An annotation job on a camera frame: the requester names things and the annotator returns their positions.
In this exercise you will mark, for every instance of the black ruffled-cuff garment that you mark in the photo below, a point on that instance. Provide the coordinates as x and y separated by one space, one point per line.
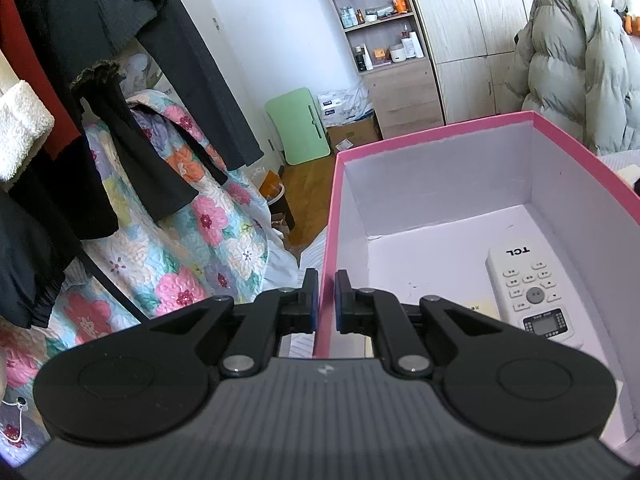
125 150

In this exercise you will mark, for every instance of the small cardboard box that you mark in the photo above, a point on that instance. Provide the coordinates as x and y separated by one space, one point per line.
352 135

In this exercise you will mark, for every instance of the orange bottle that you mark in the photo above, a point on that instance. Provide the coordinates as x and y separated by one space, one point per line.
400 4

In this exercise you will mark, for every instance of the grey puffer jacket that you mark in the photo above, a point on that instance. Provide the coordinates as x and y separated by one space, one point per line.
570 60

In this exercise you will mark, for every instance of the white fleece garment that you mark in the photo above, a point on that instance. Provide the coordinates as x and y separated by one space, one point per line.
20 125

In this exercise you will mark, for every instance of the pink cardboard box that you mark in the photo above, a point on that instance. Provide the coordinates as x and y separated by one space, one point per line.
440 185

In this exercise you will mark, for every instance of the red garment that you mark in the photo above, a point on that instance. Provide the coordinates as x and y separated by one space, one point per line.
35 70

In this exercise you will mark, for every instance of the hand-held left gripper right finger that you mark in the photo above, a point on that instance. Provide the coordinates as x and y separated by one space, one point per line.
341 305

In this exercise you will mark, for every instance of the white remote control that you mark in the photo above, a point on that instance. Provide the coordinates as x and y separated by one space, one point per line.
530 280

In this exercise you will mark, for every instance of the dark grey long coat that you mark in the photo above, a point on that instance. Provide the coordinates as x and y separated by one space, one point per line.
200 75

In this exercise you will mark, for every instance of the green folding table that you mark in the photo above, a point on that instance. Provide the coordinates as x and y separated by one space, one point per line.
297 125

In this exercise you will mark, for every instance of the white bottle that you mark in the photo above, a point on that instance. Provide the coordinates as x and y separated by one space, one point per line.
415 45

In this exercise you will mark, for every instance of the light wooden wardrobe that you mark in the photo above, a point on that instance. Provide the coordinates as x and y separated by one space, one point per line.
475 20

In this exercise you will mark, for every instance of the floral quilt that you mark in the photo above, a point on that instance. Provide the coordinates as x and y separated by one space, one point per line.
200 220

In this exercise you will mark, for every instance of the white jar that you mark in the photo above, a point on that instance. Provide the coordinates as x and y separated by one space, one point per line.
397 54

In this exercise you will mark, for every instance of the white blue tissue package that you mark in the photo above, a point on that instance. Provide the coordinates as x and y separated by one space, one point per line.
345 102

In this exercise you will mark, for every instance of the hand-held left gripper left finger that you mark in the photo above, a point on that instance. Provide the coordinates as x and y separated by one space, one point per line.
311 302

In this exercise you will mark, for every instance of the light wooden bookshelf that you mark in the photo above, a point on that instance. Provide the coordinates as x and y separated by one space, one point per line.
405 90

